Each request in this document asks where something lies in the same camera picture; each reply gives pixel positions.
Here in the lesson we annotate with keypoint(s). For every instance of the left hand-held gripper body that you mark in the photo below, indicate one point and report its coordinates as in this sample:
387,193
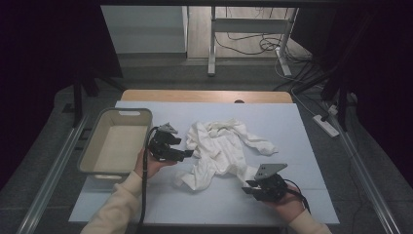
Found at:
162,149

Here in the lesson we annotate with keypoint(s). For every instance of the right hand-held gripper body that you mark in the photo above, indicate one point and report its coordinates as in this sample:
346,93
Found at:
271,190

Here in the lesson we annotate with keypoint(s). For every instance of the white baby romper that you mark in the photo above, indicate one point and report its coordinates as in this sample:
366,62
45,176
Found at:
220,149

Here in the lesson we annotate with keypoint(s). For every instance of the beige plastic basket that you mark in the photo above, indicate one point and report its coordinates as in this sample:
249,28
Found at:
113,149

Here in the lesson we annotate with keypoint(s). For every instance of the person's left hand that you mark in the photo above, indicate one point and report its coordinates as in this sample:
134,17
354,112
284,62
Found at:
147,165

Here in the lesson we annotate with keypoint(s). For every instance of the person's right hand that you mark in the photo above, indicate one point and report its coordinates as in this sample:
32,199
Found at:
289,206

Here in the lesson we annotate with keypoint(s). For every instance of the white table board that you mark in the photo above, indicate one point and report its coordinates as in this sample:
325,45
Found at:
292,123

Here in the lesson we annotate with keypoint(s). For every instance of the white power strip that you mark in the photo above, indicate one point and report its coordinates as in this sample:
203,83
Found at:
325,126

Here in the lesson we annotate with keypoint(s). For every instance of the black metal stand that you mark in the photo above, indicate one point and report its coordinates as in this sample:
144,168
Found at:
77,104
342,110

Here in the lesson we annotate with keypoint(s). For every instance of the white plug adapter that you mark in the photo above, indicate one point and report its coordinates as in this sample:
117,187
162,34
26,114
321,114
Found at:
332,109

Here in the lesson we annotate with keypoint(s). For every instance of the white cabinet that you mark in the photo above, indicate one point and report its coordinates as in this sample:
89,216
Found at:
146,29

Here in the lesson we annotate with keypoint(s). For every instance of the dark curtain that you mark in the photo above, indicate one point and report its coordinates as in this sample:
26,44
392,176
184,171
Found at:
39,65
383,81

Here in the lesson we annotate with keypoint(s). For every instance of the aluminium rail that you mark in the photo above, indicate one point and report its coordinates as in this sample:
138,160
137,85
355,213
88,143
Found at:
50,182
367,182

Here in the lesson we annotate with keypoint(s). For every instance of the white desk frame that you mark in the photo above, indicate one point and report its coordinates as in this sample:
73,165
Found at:
250,25

